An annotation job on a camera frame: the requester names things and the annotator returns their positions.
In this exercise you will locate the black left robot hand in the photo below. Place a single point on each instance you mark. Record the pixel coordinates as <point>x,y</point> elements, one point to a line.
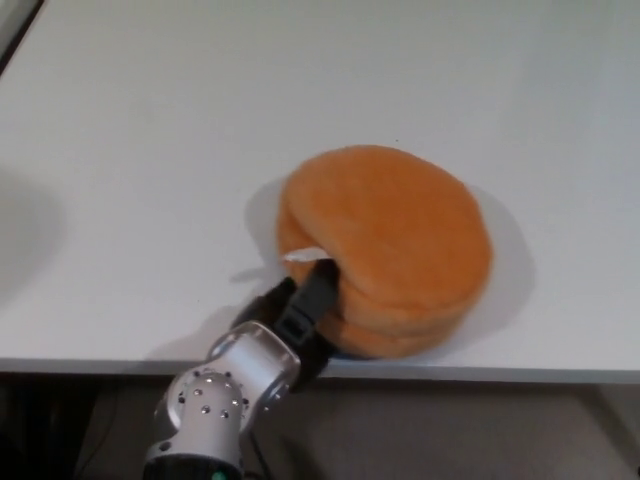
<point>312,300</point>

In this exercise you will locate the orange plush soft plate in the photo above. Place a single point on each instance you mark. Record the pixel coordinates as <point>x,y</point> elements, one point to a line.
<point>395,240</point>

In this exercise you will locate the grey panel with dark edge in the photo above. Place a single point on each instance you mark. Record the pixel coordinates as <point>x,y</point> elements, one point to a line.
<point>10,25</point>

